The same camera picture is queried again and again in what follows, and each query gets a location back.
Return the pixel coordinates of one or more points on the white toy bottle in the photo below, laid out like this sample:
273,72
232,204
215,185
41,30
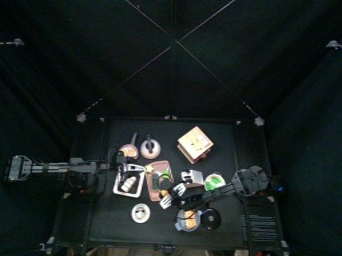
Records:
129,184

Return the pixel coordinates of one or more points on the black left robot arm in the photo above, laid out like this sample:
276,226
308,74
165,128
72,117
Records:
53,167

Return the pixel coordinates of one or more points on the grey toy pot with food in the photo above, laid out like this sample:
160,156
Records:
188,220

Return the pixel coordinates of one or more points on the orange toy food piece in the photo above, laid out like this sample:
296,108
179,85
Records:
164,192

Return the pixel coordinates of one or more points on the white round toy plate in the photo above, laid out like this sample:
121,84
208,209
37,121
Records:
140,213

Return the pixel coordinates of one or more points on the silver frame clamp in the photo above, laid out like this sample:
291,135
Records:
332,44
14,42

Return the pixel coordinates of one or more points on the pink toy cutting board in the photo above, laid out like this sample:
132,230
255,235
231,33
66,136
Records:
153,186

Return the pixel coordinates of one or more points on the black round lid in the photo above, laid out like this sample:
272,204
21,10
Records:
211,219

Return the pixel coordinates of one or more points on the green toy vegetable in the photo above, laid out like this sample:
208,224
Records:
165,174

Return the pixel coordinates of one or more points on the silver frame corner bracket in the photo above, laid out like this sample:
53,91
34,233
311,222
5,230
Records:
259,121
80,117

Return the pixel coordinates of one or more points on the white grey toy cube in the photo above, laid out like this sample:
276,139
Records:
192,176

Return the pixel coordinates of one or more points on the yellow star cookie cutter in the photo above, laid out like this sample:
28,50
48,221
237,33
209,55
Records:
148,169

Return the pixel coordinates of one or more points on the bowl with green inside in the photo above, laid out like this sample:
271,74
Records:
215,182

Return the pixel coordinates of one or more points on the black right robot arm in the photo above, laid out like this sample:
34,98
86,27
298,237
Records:
248,181

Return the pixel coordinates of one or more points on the small pink toy frying pan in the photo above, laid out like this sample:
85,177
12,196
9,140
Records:
129,149

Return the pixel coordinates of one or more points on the white rectangular tray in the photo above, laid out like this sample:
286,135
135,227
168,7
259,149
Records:
120,190

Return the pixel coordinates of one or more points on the wooden toy toaster box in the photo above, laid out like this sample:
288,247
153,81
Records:
195,144

